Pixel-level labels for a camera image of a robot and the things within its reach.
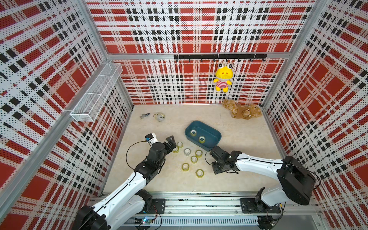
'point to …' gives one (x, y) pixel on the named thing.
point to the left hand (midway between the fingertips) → (171, 140)
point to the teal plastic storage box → (202, 135)
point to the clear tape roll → (187, 152)
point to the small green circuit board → (146, 221)
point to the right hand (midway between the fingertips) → (218, 167)
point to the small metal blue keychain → (143, 115)
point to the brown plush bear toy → (248, 111)
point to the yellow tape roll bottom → (200, 173)
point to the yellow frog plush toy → (224, 72)
